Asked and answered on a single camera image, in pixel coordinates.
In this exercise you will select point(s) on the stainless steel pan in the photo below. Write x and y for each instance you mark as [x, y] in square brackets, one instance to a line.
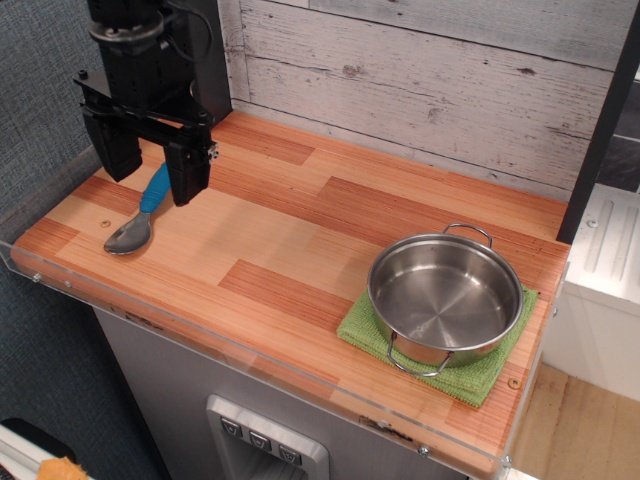
[443, 300]

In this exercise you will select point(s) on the blue handled metal spoon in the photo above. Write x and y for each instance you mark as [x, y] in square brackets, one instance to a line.
[137, 232]

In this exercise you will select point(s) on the grey toy fridge cabinet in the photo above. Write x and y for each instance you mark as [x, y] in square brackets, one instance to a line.
[172, 382]

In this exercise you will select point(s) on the silver dispenser button panel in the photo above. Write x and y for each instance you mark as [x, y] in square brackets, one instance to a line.
[252, 446]

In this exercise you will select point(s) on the green folded cloth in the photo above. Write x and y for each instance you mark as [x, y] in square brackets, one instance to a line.
[470, 384]

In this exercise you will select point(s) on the orange object at corner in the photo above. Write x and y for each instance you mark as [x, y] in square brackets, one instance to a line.
[60, 469]

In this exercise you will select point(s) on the dark right vertical post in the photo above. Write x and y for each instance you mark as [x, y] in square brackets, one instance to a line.
[618, 91]

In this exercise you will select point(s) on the white and black box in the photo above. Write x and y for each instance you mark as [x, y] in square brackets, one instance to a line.
[24, 446]

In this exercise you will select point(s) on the clear acrylic edge guard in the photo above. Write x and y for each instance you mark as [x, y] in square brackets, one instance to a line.
[260, 269]

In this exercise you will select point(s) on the white toy sink unit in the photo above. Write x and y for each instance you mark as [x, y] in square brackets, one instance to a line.
[593, 333]

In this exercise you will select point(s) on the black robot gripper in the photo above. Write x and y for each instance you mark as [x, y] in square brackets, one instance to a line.
[145, 91]

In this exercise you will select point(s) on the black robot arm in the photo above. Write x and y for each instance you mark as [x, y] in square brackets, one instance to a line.
[141, 15]

